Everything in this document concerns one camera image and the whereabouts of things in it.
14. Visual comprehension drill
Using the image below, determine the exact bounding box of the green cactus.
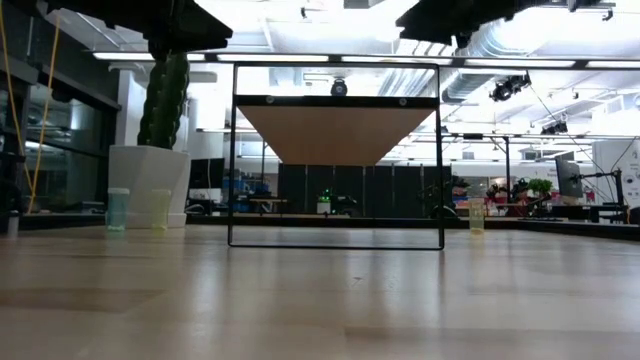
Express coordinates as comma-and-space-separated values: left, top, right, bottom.
136, 49, 192, 150

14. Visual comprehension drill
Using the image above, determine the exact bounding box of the small robot with green light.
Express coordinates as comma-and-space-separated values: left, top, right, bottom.
316, 186, 359, 218

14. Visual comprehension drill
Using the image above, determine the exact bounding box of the computer monitor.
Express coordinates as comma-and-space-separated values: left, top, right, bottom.
554, 158, 586, 200

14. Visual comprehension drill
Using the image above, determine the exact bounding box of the black partition wall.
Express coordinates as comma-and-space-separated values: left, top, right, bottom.
277, 163, 454, 219

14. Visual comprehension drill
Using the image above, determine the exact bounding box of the small teal medicine bottle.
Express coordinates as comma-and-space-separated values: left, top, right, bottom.
106, 187, 132, 233

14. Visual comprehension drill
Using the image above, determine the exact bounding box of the wooden shelf with black frame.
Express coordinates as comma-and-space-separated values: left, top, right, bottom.
227, 61, 446, 251

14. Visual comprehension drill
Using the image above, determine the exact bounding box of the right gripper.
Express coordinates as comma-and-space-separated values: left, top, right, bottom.
396, 0, 552, 50

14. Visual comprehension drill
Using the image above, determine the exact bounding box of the black screen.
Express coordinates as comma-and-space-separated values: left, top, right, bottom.
188, 157, 227, 191

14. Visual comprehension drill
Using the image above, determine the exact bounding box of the hanging yellow cable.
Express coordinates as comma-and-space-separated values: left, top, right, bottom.
0, 0, 32, 212
27, 17, 62, 214

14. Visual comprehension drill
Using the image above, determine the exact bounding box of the white cabinet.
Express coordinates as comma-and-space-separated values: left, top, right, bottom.
591, 139, 640, 210

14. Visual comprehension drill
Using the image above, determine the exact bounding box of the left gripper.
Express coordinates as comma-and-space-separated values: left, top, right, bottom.
114, 0, 234, 64

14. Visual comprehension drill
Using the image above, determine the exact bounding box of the ceiling track fixture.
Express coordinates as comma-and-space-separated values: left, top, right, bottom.
566, 0, 617, 22

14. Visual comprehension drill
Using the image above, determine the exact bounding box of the white hexagonal planter pot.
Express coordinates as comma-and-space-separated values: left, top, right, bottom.
104, 144, 193, 231

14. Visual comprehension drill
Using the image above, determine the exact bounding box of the black ceiling spotlight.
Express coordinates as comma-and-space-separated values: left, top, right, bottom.
539, 119, 571, 137
488, 73, 533, 104

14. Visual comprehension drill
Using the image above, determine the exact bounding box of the green potted plant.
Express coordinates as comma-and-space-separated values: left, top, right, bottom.
526, 177, 555, 199

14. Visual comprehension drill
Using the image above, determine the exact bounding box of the small yellow-green medicine bottle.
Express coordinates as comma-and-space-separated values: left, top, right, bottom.
467, 197, 487, 235
149, 188, 173, 232

